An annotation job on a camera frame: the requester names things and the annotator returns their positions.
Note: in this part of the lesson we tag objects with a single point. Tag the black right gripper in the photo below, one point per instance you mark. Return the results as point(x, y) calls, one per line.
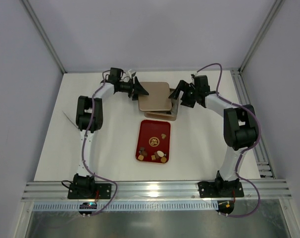
point(184, 91)

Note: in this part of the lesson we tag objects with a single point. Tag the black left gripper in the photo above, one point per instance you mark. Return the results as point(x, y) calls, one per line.
point(134, 87)

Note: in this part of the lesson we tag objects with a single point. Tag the gold tin lid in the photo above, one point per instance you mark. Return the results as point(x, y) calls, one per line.
point(157, 100)

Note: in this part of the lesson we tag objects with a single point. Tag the gold square tin box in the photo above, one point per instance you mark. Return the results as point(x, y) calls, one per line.
point(170, 115)

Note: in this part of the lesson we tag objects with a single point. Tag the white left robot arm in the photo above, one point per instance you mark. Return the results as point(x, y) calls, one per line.
point(89, 120)

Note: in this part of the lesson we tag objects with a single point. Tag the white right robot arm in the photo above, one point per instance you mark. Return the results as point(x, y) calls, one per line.
point(229, 170)

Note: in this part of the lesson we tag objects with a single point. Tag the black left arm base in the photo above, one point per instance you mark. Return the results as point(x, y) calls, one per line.
point(87, 188)

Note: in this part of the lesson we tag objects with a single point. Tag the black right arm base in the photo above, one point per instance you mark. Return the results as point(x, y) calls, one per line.
point(218, 189)

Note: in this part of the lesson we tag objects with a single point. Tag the brown leaf chocolate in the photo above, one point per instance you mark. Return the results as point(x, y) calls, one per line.
point(144, 153)

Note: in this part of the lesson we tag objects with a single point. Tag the red rectangular tray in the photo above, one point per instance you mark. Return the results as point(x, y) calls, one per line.
point(150, 132)

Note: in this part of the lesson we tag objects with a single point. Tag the aluminium right side rail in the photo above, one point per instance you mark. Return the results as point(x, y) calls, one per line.
point(249, 134)

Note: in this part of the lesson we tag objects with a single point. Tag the aluminium rail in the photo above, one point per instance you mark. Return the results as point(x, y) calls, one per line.
point(160, 190)
point(249, 134)

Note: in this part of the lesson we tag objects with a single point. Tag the slotted cable duct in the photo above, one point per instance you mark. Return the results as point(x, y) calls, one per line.
point(126, 206)

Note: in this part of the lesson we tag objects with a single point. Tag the aluminium front rail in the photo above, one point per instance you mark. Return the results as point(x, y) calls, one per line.
point(160, 190)

